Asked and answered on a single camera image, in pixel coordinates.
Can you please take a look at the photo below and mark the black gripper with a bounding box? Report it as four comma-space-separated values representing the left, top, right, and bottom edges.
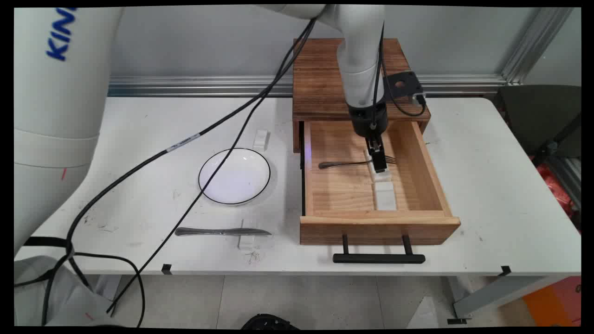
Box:
348, 103, 388, 174

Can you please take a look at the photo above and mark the metal fork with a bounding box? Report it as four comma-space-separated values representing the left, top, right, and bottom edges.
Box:
318, 155, 398, 170

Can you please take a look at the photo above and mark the metal table knife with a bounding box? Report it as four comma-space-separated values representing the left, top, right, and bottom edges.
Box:
174, 227, 272, 237

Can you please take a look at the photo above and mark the light wooden drawer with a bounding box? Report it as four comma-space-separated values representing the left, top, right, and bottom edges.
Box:
299, 121, 461, 245

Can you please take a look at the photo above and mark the dark wooden drawer cabinet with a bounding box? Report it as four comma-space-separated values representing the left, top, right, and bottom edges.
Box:
292, 39, 431, 154

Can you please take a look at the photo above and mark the white plate black rim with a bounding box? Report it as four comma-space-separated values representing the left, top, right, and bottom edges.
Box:
198, 148, 271, 206

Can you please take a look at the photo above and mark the grey table leg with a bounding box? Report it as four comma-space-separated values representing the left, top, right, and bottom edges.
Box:
448, 276, 550, 321

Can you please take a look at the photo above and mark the red plastic bag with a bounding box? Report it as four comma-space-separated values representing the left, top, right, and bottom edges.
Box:
536, 162, 581, 218

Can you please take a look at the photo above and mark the black round floor object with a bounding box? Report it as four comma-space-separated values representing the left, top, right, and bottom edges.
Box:
241, 314, 300, 330

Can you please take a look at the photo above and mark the orange box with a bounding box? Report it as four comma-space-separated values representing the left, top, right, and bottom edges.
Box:
522, 276, 581, 327

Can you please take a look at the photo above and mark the short black camera cable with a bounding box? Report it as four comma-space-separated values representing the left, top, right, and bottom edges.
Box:
371, 23, 427, 130

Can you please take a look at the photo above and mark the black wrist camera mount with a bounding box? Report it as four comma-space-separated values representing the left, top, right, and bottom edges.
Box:
383, 71, 426, 107

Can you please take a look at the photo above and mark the black drawer handle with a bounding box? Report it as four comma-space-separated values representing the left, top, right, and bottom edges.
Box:
333, 234, 426, 264

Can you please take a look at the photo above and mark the plain black cable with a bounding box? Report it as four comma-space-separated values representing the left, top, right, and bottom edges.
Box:
106, 28, 314, 316

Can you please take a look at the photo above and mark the slanted aluminium post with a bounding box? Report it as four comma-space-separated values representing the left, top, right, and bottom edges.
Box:
501, 7, 576, 85

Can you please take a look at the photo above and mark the black cable white label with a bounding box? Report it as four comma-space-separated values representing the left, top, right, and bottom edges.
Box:
14, 19, 318, 328

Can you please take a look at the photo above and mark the horizontal aluminium rail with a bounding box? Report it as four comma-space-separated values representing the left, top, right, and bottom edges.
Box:
108, 74, 506, 98

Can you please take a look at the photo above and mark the black velcro strap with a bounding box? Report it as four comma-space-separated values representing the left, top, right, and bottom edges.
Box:
23, 237, 75, 255

